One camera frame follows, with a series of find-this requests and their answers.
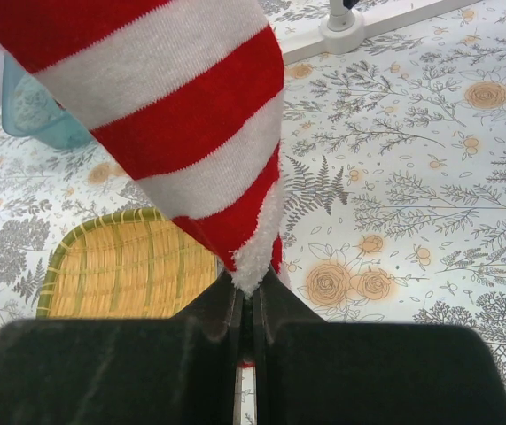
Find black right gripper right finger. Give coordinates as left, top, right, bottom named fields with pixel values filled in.
left=253, top=272, right=506, bottom=425

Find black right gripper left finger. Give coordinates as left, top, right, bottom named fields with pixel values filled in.
left=0, top=274, right=240, bottom=424

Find red white striped sock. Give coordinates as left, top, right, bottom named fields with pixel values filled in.
left=0, top=1, right=284, bottom=295

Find woven bamboo tray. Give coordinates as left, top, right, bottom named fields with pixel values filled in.
left=36, top=208, right=222, bottom=319

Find teal transparent plastic basin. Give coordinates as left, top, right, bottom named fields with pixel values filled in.
left=1, top=55, right=92, bottom=150

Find white drying rack stand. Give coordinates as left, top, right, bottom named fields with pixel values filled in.
left=280, top=0, right=475, bottom=65

